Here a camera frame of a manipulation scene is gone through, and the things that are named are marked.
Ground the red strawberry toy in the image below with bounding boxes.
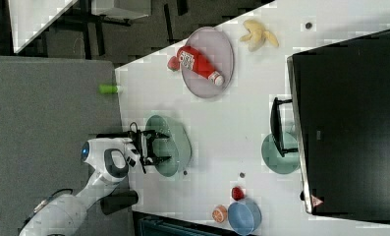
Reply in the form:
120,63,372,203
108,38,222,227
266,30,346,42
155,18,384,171
231,187,245,201
167,56,180,71

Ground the green round plate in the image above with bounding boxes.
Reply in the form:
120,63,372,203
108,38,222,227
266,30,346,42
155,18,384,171
261,134,300,174

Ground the black toaster oven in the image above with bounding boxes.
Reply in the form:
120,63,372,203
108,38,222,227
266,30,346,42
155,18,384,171
270,29,390,224

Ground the pink round plate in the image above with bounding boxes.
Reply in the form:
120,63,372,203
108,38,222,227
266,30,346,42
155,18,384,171
182,27,234,98

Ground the red ketchup bottle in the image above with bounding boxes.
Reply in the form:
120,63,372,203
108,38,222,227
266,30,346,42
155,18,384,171
177,46,225,87

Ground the green strainer colander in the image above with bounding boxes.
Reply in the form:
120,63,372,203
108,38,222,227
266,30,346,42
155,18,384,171
145,115,192,177

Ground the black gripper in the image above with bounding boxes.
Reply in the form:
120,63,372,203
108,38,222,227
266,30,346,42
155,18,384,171
128,130,170,166

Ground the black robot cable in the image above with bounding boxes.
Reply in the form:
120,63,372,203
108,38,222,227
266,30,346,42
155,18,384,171
25,188,74,224

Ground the yellow banana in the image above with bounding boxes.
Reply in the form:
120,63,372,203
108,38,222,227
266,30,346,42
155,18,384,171
240,19,279,52

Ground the green cylinder marker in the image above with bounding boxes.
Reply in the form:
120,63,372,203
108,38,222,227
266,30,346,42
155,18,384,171
98,85,123,94

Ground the blue bowl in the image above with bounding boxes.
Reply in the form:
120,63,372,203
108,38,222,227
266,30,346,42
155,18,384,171
228,198,262,236

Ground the orange slice toy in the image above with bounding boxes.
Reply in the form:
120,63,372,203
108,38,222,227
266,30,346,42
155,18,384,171
212,205,228,223

